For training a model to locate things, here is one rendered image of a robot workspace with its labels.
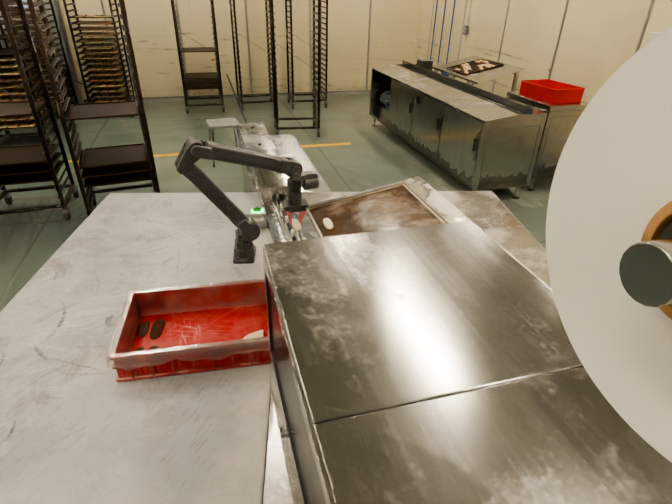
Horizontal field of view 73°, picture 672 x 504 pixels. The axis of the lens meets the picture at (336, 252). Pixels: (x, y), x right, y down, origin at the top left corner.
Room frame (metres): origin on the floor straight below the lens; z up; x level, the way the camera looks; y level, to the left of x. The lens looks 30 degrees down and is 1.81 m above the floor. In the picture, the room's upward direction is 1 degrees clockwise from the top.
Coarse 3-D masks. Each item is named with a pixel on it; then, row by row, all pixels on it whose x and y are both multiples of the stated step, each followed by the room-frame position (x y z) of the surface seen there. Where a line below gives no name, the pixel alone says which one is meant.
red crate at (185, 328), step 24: (192, 312) 1.24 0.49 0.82; (216, 312) 1.24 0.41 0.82; (240, 312) 1.24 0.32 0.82; (264, 312) 1.25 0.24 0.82; (144, 336) 1.11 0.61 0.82; (168, 336) 1.11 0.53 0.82; (192, 336) 1.12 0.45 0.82; (216, 336) 1.12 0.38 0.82; (240, 336) 1.12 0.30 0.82; (264, 336) 1.12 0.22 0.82; (216, 360) 0.98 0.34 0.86; (240, 360) 0.99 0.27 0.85; (264, 360) 1.00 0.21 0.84
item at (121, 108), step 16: (32, 16) 3.35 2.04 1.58; (48, 32) 3.80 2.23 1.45; (128, 32) 3.58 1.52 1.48; (128, 48) 3.68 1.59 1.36; (48, 64) 3.35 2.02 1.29; (64, 96) 3.50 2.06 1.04; (80, 112) 3.61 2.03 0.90; (96, 112) 3.62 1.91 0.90; (112, 112) 3.63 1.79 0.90; (128, 112) 3.65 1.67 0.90; (144, 112) 3.58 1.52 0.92; (64, 128) 3.35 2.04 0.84; (144, 128) 3.57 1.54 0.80; (80, 144) 3.76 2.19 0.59; (144, 144) 3.80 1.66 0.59; (80, 160) 3.56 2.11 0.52; (96, 160) 3.57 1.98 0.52; (112, 160) 3.58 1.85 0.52; (128, 160) 3.59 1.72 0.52; (144, 160) 3.58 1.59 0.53; (80, 176) 3.36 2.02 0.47; (96, 176) 3.40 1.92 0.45; (112, 176) 3.60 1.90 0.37; (128, 176) 3.61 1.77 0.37; (144, 176) 3.62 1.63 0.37; (96, 192) 3.82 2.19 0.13
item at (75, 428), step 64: (256, 192) 2.30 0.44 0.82; (64, 256) 1.59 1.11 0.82; (128, 256) 1.60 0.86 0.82; (192, 256) 1.61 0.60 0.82; (256, 256) 1.63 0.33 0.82; (0, 320) 1.18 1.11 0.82; (64, 320) 1.18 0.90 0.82; (0, 384) 0.90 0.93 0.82; (64, 384) 0.91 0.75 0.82; (128, 384) 0.91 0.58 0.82; (192, 384) 0.92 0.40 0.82; (256, 384) 0.92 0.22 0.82; (0, 448) 0.70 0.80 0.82; (64, 448) 0.70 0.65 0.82; (128, 448) 0.71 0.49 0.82; (192, 448) 0.71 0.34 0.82; (256, 448) 0.72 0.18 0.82
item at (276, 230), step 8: (240, 136) 3.20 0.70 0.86; (264, 200) 2.10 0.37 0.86; (272, 200) 2.10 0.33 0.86; (264, 208) 2.01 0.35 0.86; (272, 208) 2.01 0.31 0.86; (272, 216) 1.92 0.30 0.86; (272, 224) 1.84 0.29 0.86; (280, 224) 1.84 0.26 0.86; (272, 232) 1.76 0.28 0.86; (280, 232) 1.76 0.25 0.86; (272, 240) 1.75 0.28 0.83; (280, 240) 1.69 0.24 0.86
